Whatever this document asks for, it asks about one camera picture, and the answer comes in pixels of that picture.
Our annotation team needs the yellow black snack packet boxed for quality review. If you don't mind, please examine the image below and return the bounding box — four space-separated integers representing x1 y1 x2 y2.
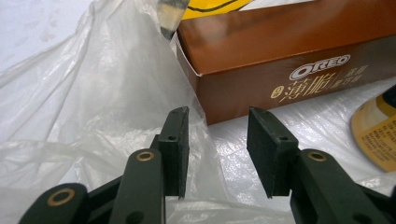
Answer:
157 0 255 41

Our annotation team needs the clear plastic bag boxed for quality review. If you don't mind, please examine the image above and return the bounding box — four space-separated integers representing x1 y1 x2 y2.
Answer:
0 0 396 224

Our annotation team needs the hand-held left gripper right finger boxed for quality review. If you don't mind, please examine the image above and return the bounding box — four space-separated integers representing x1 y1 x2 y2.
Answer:
246 105 301 200

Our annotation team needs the brown biscuit box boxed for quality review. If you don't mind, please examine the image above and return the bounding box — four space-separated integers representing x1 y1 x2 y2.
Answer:
176 0 396 126

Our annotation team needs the orange bottle with white cap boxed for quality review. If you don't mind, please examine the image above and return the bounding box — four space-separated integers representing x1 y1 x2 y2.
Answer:
349 83 396 174

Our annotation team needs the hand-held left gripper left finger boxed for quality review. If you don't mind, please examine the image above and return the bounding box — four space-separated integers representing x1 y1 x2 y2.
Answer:
150 105 191 200

